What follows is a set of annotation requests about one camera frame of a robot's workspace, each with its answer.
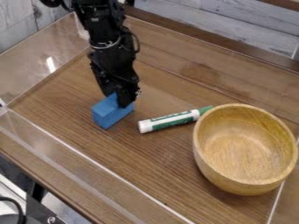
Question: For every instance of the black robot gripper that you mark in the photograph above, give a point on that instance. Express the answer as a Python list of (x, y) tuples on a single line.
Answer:
[(112, 66)]

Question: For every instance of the blue rectangular block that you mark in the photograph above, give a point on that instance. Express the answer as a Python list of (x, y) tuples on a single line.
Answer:
[(106, 113)]

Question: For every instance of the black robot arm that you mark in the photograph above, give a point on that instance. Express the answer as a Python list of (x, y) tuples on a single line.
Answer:
[(101, 18)]

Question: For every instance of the brown wooden bowl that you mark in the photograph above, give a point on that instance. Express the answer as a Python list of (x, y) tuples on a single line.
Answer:
[(244, 149)]

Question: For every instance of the green and white marker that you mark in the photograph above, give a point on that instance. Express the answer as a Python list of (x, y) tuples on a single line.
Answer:
[(170, 120)]

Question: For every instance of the clear acrylic tray wall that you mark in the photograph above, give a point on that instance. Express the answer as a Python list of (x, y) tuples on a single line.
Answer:
[(118, 176)]

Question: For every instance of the black equipment with cable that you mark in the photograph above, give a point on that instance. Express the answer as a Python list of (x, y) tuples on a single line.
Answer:
[(24, 218)]

